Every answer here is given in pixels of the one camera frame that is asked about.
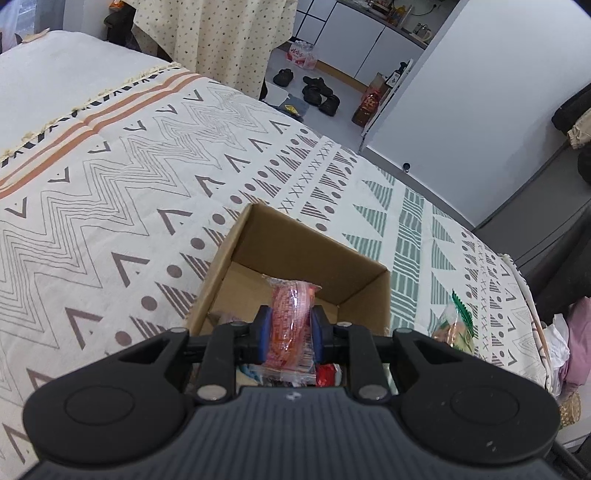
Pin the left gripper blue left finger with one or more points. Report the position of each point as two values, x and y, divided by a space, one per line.
261 333

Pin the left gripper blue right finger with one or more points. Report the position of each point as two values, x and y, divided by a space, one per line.
319 333

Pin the orange-red snack pack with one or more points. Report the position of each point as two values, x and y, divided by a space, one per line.
290 359

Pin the brown cardboard box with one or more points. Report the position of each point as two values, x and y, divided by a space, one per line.
354 293

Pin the green bread packet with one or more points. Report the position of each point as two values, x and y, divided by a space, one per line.
455 326

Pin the patterned bed blanket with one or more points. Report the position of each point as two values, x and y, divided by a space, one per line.
112 215

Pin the red brown bottle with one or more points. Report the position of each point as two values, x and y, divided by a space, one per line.
369 105

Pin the pile of black shoes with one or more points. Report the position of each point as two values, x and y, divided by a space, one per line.
317 93

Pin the black shoe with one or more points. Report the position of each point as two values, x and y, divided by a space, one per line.
283 78

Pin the pink pillow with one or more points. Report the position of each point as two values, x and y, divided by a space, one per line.
576 371

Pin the white partition board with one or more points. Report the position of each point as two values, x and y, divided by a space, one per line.
472 123

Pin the pink water bottle pack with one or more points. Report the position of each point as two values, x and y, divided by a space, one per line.
302 54

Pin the white kitchen cabinet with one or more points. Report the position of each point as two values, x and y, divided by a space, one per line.
353 40

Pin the polka dot tablecloth table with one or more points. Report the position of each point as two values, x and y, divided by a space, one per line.
227 41

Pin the white bed sheet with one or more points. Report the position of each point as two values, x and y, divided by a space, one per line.
46 79

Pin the hanging dark clothes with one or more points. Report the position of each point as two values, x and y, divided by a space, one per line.
572 118

